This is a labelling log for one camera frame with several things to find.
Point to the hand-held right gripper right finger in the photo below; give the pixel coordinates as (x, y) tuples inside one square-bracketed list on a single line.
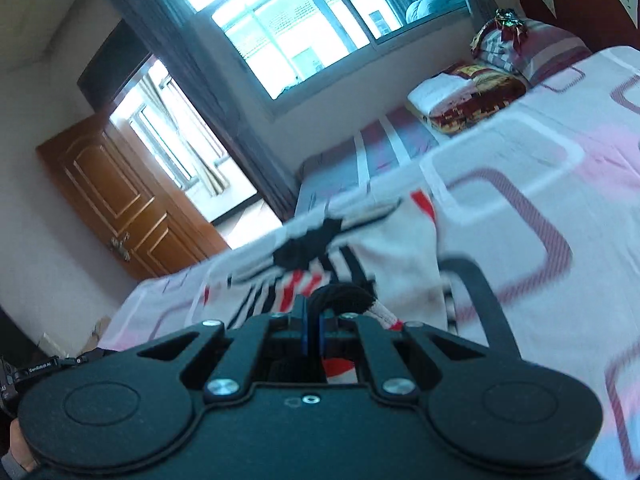
[(326, 331)]

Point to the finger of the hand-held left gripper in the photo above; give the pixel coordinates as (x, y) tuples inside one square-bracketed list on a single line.
[(90, 356)]

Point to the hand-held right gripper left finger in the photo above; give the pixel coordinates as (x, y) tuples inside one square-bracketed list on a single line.
[(301, 325)]

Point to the striped knit sweater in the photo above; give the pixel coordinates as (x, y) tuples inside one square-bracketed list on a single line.
[(395, 245)]

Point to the person's left hand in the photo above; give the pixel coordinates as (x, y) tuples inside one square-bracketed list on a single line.
[(20, 442)]

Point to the grey red striped mattress cover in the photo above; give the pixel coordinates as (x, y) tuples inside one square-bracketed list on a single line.
[(350, 165)]

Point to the brown wooden door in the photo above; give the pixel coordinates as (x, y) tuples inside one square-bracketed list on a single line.
[(135, 195)]

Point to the balcony window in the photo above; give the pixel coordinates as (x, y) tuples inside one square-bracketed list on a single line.
[(165, 127)]

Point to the bed with patterned sheet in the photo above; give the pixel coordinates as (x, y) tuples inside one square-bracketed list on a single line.
[(550, 200)]

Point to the white folded towel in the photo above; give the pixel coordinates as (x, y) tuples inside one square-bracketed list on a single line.
[(435, 94)]

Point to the large window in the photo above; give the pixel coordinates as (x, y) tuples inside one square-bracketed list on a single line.
[(310, 15)]

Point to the blue quilt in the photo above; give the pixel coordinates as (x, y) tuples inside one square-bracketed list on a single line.
[(435, 4)]

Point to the small bag on pillow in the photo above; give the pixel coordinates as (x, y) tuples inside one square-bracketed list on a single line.
[(510, 22)]

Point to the striped pillow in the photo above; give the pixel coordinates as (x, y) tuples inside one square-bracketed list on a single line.
[(550, 47)]

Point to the red scalloped headboard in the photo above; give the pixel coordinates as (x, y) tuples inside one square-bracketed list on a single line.
[(585, 0)]

